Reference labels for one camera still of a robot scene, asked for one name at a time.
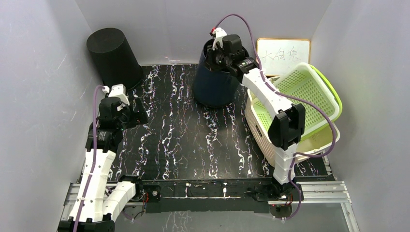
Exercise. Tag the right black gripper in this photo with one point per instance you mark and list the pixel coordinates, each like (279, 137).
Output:
(211, 54)

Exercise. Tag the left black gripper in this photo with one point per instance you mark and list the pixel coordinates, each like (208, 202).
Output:
(141, 114)

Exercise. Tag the dark blue cylindrical bin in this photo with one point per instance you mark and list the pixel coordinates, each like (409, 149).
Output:
(217, 89)

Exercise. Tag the large black plastic bucket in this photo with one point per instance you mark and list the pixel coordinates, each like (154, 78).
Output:
(113, 58)

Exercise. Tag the green perforated plastic basket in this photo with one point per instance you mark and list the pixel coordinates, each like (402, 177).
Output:
(306, 82)

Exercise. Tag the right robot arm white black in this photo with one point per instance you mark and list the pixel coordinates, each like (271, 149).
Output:
(288, 119)

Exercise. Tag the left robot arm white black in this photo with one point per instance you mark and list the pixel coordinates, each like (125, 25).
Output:
(94, 209)

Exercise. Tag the small whiteboard with writing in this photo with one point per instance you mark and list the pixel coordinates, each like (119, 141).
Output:
(278, 56)

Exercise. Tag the beige perforated plastic basket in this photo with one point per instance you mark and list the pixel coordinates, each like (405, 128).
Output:
(259, 120)

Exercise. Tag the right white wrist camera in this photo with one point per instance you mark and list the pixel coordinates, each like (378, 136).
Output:
(217, 34)

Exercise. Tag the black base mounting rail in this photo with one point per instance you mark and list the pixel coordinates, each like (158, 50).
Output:
(258, 195)

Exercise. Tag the aluminium frame rail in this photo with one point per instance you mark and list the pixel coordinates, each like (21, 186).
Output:
(227, 162)

